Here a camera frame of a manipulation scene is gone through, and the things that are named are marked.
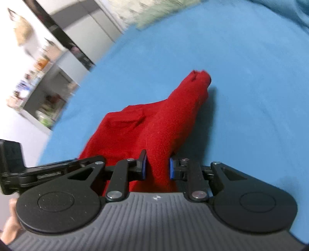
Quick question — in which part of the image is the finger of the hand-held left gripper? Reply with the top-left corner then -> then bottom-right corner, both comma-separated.
24,158 -> 81,189

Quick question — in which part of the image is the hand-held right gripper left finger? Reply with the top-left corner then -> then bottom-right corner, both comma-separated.
65,150 -> 148,203

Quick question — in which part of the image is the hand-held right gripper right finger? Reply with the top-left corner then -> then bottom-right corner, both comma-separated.
170,157 -> 248,203

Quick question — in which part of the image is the red knit sweater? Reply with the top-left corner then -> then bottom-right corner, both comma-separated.
78,70 -> 212,197

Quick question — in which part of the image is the person's left hand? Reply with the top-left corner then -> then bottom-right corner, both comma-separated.
0,200 -> 23,245

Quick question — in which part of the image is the white shelf desk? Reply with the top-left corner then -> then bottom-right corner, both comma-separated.
6,41 -> 81,132

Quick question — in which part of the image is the clutter of desk items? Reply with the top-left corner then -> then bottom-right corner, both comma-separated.
10,39 -> 65,102

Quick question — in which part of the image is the beige hanging bag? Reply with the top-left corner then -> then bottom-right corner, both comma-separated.
7,8 -> 33,47

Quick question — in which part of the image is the dark narrow shelf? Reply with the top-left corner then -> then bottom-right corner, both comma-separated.
23,0 -> 96,71

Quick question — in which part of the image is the green pillow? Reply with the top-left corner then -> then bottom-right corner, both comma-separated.
135,0 -> 202,30

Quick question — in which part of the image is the cream quilted headboard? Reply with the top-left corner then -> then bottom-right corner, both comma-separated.
106,0 -> 184,26

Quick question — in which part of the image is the grey white wardrobe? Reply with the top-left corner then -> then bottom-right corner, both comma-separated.
51,0 -> 129,46

